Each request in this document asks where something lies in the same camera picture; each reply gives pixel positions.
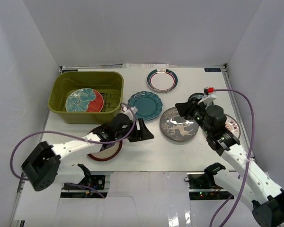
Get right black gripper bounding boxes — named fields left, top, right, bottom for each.
left=175, top=97, right=212, bottom=136

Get grey deer pattern plate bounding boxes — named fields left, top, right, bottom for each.
left=160, top=107, right=199, bottom=142

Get beige plate with red rim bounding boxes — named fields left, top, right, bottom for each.
left=87, top=141, right=123, bottom=162

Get red and teal floral plate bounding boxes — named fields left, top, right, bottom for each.
left=65, top=88, right=104, bottom=112

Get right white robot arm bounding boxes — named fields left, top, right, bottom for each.
left=175, top=99, right=284, bottom=227

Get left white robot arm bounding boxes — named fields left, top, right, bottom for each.
left=21, top=113, right=154, bottom=192

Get green plastic bin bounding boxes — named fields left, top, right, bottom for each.
left=48, top=71, right=124, bottom=124

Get small green blue patterned plate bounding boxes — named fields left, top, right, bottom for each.
left=188, top=93, right=204, bottom=101

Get teal scalloped plate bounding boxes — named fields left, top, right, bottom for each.
left=127, top=91, right=163, bottom=121

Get white plate with teal rim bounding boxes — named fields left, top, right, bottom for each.
left=146, top=69, right=178, bottom=93

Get white plate with orange pattern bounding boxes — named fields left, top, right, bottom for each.
left=225, top=114, right=241, bottom=139

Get papers at back edge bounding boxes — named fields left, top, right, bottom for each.
left=123, top=63, right=169, bottom=69

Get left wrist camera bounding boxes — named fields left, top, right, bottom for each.
left=121, top=103, right=138, bottom=120

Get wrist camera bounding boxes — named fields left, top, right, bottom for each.
left=121, top=103, right=138, bottom=120
left=198, top=87, right=217, bottom=105

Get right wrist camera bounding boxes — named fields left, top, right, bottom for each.
left=198, top=87, right=217, bottom=105

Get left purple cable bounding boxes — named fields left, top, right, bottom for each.
left=9, top=102, right=136, bottom=182

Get purple cable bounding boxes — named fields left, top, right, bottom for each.
left=209, top=87, right=255, bottom=227
left=9, top=102, right=136, bottom=182

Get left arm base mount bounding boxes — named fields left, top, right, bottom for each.
left=60, top=175, right=108, bottom=199

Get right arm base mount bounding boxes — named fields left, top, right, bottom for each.
left=184, top=173, right=230, bottom=201

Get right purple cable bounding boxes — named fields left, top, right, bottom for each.
left=209, top=87, right=255, bottom=227

